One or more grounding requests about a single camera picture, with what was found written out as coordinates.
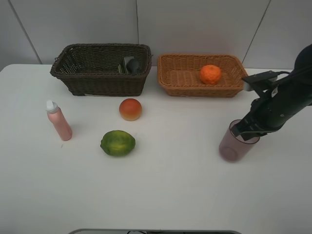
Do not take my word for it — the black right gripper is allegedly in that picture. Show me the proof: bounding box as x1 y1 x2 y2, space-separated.
234 87 312 141

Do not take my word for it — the translucent purple plastic cup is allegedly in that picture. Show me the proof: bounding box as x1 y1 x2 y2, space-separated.
219 119 260 162

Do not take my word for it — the orange mandarin fruit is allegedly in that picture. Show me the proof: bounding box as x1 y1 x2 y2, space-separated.
199 65 221 85

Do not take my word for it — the red yellow peach fruit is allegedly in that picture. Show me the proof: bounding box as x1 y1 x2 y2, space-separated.
119 98 142 121

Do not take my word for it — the green lime fruit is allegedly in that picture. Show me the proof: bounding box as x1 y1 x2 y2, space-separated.
100 130 136 156

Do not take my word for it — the dark grey square bottle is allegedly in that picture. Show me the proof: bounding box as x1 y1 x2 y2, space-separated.
118 56 139 75

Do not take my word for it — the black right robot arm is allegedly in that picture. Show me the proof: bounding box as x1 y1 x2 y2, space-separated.
231 46 312 141

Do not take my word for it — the orange wicker basket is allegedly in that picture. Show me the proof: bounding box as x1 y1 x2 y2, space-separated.
157 54 247 98

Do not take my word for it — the dark brown wicker basket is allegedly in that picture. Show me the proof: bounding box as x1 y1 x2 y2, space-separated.
50 43 152 97

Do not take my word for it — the pink bottle white cap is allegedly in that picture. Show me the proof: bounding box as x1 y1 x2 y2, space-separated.
46 100 72 141

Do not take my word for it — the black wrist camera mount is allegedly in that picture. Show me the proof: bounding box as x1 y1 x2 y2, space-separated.
242 71 279 96

